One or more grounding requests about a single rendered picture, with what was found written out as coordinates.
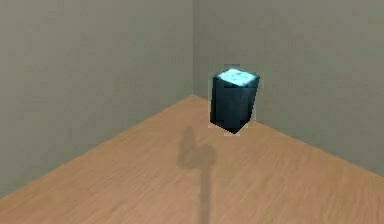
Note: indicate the dark teal square bin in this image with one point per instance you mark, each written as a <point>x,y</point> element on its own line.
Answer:
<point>233,103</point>

